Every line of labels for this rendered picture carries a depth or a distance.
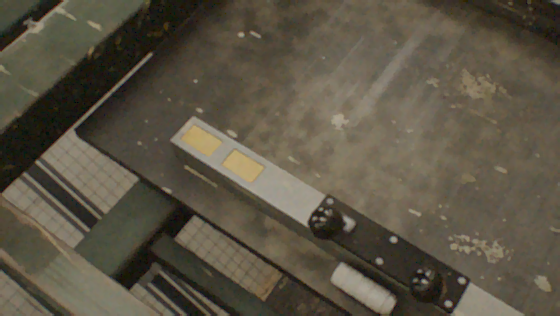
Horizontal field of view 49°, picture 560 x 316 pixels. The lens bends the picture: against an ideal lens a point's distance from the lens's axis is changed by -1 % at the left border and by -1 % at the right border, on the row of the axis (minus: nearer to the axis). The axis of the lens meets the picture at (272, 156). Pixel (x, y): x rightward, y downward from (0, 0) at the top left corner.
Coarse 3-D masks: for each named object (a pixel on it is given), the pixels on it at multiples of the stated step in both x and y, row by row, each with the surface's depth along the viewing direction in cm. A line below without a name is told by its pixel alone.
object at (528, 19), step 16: (464, 0) 102; (480, 0) 100; (496, 0) 98; (512, 0) 96; (528, 0) 95; (544, 0) 93; (512, 16) 98; (528, 16) 97; (544, 16) 95; (544, 32) 97
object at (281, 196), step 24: (192, 120) 85; (240, 144) 83; (216, 168) 81; (264, 168) 81; (240, 192) 81; (264, 192) 79; (288, 192) 79; (312, 192) 79; (288, 216) 78; (312, 240) 79; (360, 264) 75; (432, 312) 72; (456, 312) 70; (480, 312) 70; (504, 312) 70
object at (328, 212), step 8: (320, 208) 65; (328, 208) 64; (336, 208) 65; (312, 216) 65; (320, 216) 64; (328, 216) 64; (336, 216) 64; (344, 216) 75; (312, 224) 64; (320, 224) 64; (328, 224) 64; (336, 224) 64; (344, 224) 73; (352, 224) 74; (312, 232) 65; (320, 232) 64; (328, 232) 64; (336, 232) 64; (344, 232) 74
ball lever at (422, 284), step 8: (416, 272) 61; (424, 272) 61; (432, 272) 61; (440, 272) 61; (408, 280) 62; (416, 280) 61; (424, 280) 60; (432, 280) 60; (440, 280) 60; (408, 288) 62; (416, 288) 60; (424, 288) 60; (432, 288) 60; (440, 288) 60; (416, 296) 61; (424, 296) 60; (432, 296) 60; (440, 296) 60
